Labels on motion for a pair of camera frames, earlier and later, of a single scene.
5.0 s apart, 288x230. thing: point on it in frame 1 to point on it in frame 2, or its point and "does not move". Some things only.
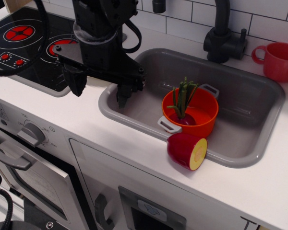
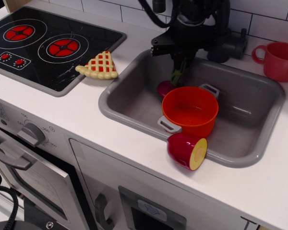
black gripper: [104, 61] to [184, 40]
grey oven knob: [31, 134] does not move
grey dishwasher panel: [138, 212] does not move
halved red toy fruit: [187, 150] does not move
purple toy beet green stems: [186, 91] to [177, 74]
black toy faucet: [219, 42] does not move
